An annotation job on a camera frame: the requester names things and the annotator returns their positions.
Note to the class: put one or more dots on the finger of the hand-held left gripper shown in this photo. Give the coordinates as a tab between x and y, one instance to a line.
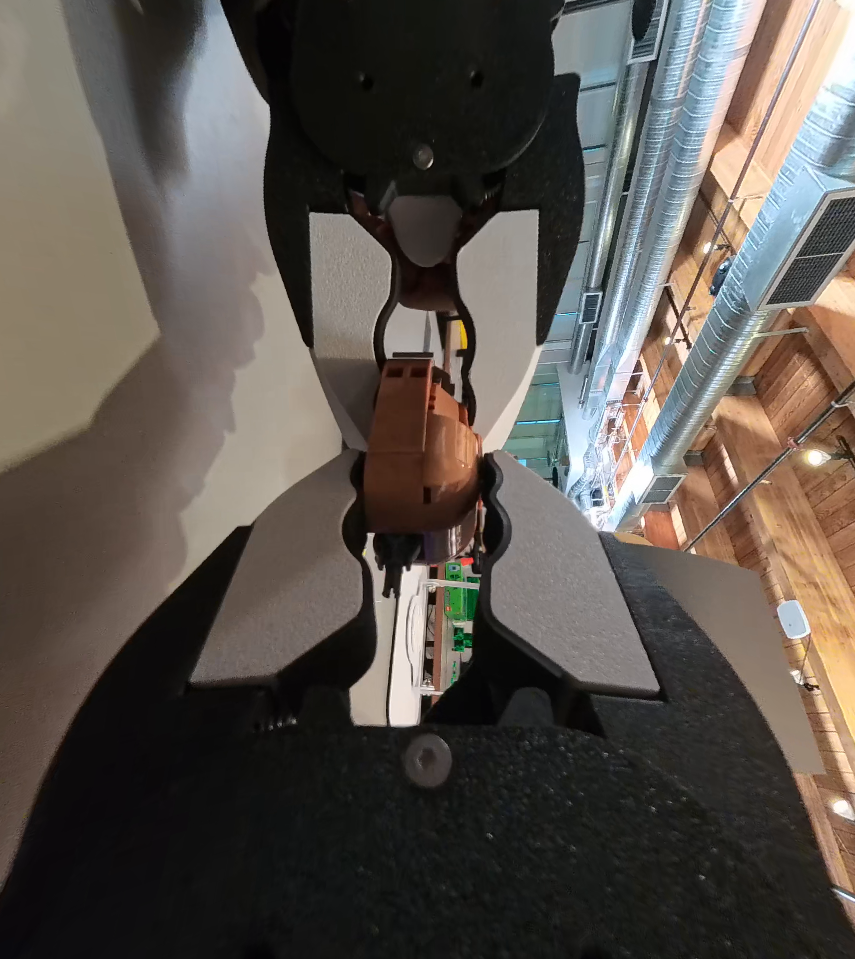
341	300
506	300

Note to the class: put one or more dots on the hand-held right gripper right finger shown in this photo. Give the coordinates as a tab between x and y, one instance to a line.
570	592

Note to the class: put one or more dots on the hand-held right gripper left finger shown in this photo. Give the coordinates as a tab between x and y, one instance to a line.
285	592

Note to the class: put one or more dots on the orange toy brick model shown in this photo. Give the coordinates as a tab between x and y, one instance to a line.
412	464

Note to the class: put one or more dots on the green circuit board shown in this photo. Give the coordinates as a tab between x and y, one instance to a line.
461	592

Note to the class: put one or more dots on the ceiling spot light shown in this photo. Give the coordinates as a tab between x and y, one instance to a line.
815	455
841	808

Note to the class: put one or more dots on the metal vent grille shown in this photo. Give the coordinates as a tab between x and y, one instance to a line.
824	247

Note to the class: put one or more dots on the white wall sensor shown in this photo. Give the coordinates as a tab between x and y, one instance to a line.
793	619

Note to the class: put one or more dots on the silver ventilation duct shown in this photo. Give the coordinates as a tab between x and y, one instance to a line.
660	112
734	330

